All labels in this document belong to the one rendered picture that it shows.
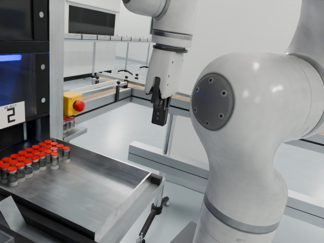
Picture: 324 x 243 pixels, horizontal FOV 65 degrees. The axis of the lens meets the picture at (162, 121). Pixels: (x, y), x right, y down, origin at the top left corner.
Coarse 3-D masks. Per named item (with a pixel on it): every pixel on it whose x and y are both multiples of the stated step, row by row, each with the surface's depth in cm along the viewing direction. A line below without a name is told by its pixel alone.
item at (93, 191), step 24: (72, 144) 79; (48, 168) 71; (72, 168) 73; (96, 168) 75; (120, 168) 75; (0, 192) 57; (24, 192) 60; (48, 192) 62; (72, 192) 63; (96, 192) 64; (120, 192) 66; (48, 216) 52; (72, 216) 56; (96, 216) 57; (120, 216) 58; (96, 240) 50
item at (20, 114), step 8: (16, 104) 68; (24, 104) 71; (0, 112) 65; (8, 112) 67; (16, 112) 69; (24, 112) 71; (0, 120) 65; (16, 120) 70; (24, 120) 72; (0, 128) 66
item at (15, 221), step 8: (8, 200) 50; (0, 208) 48; (8, 208) 50; (16, 208) 51; (8, 216) 49; (16, 216) 50; (8, 224) 49; (16, 224) 50; (24, 224) 51; (24, 232) 50; (32, 232) 50; (40, 232) 50; (32, 240) 48; (40, 240) 49; (48, 240) 49; (56, 240) 49
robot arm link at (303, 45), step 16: (304, 0) 30; (320, 0) 27; (304, 16) 32; (320, 16) 28; (304, 32) 33; (320, 32) 30; (288, 48) 37; (304, 48) 33; (320, 48) 32; (320, 64) 32; (320, 128) 34
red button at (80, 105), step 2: (78, 100) 89; (80, 100) 90; (76, 102) 88; (78, 102) 88; (80, 102) 88; (82, 102) 89; (76, 104) 88; (78, 104) 88; (80, 104) 88; (82, 104) 89; (84, 104) 90; (74, 106) 88; (76, 106) 88; (78, 106) 88; (80, 106) 88; (82, 106) 89; (84, 106) 90; (74, 108) 89; (76, 108) 88; (78, 108) 88; (80, 108) 89; (82, 108) 90; (76, 110) 89; (78, 110) 89; (80, 110) 89; (82, 110) 90
